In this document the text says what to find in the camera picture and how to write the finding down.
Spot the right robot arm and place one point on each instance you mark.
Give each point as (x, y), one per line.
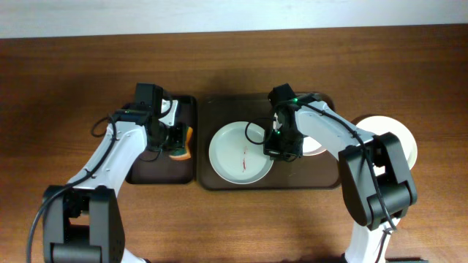
(376, 182)

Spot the green and orange sponge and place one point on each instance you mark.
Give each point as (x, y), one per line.
(181, 150)

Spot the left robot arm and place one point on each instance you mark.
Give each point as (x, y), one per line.
(81, 219)

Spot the white plate with red stain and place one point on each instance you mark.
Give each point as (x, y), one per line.
(311, 147)

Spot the large brown tray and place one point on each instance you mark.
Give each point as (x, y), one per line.
(308, 172)

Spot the pale green plate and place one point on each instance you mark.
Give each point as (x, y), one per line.
(235, 156)

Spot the small black tray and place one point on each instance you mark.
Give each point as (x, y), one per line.
(153, 168)

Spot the cream plate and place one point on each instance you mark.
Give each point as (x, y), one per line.
(380, 124)

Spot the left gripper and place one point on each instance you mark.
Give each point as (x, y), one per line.
(179, 138)

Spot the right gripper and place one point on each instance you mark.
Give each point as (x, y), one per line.
(281, 152)

